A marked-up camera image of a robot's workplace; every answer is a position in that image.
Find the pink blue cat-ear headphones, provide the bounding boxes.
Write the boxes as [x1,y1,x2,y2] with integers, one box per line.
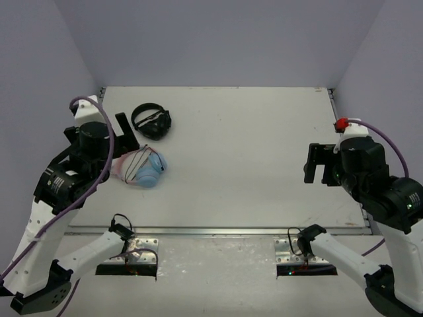
[110,145,168,188]

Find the black headphone audio cable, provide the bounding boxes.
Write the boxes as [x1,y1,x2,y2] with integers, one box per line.
[122,144,166,184]

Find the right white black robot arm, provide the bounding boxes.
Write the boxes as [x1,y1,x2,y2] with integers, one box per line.
[297,137,422,316]

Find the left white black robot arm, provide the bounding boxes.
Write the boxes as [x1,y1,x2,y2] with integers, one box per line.
[1,113,139,315]

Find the black headphones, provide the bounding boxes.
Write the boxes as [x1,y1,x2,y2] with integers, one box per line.
[131,103,172,141]

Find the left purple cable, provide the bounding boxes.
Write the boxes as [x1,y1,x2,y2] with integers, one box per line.
[0,96,116,317]

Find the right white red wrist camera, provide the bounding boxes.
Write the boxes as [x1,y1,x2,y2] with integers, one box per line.
[333,118,369,154]

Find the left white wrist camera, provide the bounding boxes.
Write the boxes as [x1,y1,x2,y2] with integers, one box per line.
[69,100,105,127]

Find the right black base cable loop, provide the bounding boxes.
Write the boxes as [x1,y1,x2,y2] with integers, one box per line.
[287,224,327,262]

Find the black base cable loop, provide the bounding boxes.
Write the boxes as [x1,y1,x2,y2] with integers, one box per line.
[108,213,136,242]
[287,224,327,262]

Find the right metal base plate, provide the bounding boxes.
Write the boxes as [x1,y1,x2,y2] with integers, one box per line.
[274,236,330,265]

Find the metal base plate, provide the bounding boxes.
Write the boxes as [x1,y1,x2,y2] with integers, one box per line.
[274,236,330,265]
[102,237,159,265]

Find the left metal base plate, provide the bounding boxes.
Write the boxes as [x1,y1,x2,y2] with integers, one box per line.
[102,237,159,265]

